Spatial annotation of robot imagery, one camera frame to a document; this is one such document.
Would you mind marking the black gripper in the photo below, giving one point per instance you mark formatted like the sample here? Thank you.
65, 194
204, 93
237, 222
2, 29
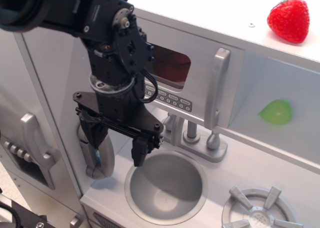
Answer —
123, 114

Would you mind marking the grey toy microwave door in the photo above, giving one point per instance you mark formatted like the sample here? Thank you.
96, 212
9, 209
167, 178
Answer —
207, 97

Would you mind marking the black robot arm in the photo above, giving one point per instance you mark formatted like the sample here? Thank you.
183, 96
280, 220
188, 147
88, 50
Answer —
118, 55

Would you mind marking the orange plate inside microwave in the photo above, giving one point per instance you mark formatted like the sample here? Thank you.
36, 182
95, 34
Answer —
170, 65

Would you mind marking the grey toy telephone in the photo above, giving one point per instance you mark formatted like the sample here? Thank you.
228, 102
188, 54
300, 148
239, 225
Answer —
100, 161

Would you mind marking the grey toy faucet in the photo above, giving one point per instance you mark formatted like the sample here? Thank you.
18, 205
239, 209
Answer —
186, 135

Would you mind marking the round metal sink bowl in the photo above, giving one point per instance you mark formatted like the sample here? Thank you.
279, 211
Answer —
170, 188

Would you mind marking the grey toy ice dispenser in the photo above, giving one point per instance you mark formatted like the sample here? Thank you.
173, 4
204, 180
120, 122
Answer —
25, 163

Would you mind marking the grey toy stove burner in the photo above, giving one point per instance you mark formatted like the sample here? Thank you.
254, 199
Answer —
255, 207

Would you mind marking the green toy pear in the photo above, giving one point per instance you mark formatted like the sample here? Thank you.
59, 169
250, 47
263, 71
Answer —
278, 112

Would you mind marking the red toy strawberry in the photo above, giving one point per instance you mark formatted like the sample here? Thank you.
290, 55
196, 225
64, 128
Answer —
290, 20

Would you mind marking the grey fridge door handle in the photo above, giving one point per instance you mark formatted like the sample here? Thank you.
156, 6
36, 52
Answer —
35, 143

